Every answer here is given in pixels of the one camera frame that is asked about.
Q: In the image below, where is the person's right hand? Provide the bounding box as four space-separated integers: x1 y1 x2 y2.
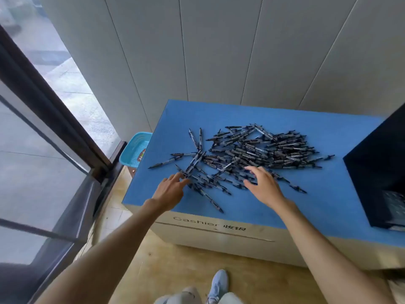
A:
243 166 297 210

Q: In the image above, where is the person's left hand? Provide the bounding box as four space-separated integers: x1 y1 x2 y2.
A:
148 172 192 214

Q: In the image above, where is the pile of black pens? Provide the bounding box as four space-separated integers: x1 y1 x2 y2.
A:
148 123 335 214

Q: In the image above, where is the black tiered pen display stand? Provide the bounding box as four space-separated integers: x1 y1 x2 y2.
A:
343 103 405 231

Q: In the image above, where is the person's right forearm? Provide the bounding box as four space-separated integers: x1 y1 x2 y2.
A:
274 201 398 304

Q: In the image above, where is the person's left forearm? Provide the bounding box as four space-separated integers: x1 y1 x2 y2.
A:
35 199 168 304

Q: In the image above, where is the blue plastic basket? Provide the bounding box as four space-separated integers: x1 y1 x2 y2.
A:
119 132 153 170

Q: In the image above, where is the blue table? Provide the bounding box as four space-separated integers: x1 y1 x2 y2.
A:
121 99 405 271

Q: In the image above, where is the light blue right shoe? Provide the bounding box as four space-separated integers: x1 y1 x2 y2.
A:
207 269 229 304

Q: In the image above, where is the dark framed glass door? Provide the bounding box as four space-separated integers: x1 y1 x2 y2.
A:
0 0 128 304

